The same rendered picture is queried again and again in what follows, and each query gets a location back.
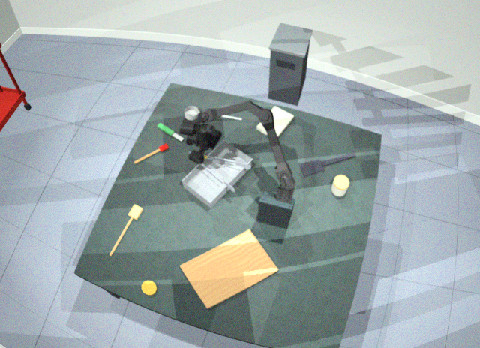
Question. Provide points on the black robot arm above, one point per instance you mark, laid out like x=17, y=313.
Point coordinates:
x=203, y=131

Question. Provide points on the white cylinder with orange top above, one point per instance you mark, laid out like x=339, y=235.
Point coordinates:
x=340, y=185

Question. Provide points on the grey rectangular tin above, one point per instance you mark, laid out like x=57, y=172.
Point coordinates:
x=207, y=188

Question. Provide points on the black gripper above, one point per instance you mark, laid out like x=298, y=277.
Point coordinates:
x=211, y=142

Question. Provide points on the light wooden board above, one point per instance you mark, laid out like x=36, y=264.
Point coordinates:
x=228, y=269

